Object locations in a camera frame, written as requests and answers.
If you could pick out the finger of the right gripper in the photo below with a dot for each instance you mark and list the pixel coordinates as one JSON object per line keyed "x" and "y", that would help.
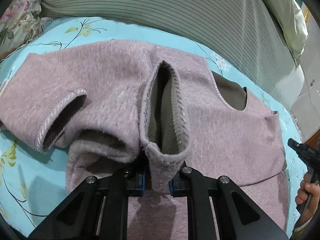
{"x": 308, "y": 155}

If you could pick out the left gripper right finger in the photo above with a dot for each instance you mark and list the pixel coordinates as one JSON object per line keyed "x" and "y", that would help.
{"x": 219, "y": 209}

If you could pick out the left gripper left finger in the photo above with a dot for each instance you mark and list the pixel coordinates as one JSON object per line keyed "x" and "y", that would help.
{"x": 95, "y": 209}

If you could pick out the mauve knit sweater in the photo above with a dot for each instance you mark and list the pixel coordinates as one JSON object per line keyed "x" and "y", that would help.
{"x": 109, "y": 102}

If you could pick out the person's right hand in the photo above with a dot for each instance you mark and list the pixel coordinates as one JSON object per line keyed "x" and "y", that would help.
{"x": 302, "y": 197}

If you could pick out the turquoise floral bed sheet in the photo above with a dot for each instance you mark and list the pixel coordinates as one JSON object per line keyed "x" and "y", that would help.
{"x": 32, "y": 183}

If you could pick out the light green pillow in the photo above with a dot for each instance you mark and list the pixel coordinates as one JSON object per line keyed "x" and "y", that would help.
{"x": 291, "y": 20}

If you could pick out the green striped folded quilt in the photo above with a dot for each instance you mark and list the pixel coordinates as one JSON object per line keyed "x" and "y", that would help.
{"x": 244, "y": 32}

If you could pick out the pink floral pillow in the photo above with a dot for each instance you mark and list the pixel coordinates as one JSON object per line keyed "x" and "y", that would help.
{"x": 21, "y": 23}

